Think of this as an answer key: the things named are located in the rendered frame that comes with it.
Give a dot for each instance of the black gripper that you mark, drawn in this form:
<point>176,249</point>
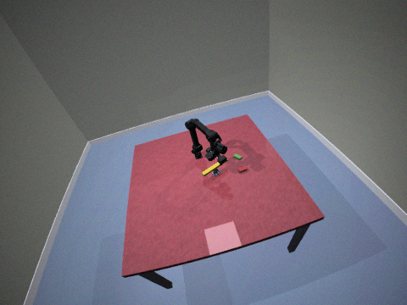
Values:
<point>221,159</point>

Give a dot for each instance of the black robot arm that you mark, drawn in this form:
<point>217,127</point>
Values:
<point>211,136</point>

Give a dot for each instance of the yellow bar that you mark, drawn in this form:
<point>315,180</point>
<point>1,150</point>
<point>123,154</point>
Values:
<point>210,169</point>

